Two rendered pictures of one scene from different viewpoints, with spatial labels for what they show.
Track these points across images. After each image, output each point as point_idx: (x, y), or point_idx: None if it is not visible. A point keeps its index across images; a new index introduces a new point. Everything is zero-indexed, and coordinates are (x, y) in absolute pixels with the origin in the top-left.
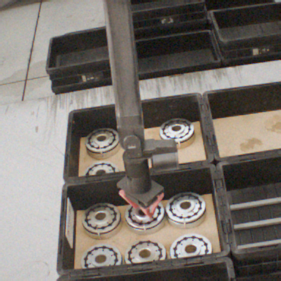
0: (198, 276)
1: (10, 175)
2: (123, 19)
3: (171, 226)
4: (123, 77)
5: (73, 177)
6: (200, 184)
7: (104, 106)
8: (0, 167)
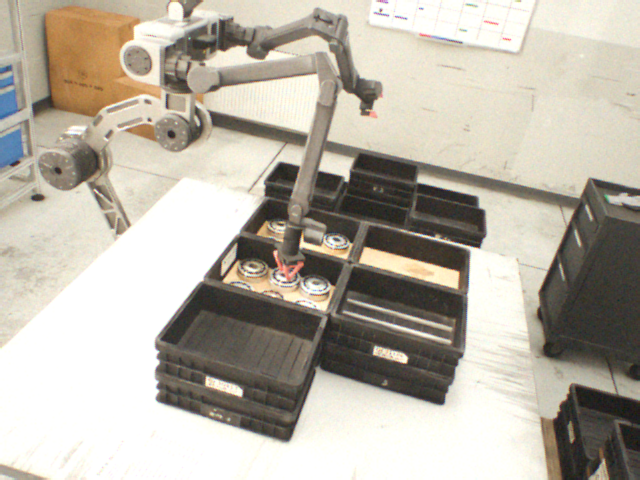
0: (299, 323)
1: (199, 230)
2: (323, 124)
3: (299, 294)
4: (308, 164)
5: (247, 232)
6: (333, 275)
7: None
8: (194, 222)
